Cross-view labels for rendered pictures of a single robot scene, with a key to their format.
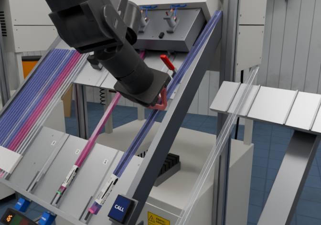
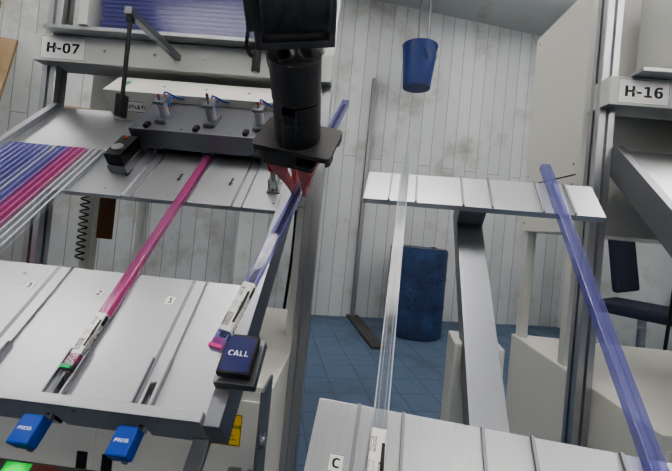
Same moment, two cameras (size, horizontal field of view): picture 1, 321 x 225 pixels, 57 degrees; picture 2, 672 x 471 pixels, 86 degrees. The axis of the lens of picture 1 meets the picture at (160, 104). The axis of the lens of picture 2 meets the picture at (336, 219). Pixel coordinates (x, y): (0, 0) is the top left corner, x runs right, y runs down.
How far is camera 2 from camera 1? 0.33 m
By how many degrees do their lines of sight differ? 36
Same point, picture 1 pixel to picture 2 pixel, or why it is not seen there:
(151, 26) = (224, 123)
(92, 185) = (148, 341)
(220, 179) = (300, 345)
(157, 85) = (331, 141)
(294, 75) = not seen: hidden behind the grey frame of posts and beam
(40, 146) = not seen: outside the picture
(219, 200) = (297, 379)
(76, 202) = (112, 378)
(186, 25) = not seen: hidden behind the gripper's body
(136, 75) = (316, 114)
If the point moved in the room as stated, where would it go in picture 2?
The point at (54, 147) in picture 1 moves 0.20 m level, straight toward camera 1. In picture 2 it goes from (32, 292) to (84, 324)
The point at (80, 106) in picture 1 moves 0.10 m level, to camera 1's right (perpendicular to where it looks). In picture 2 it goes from (34, 257) to (80, 258)
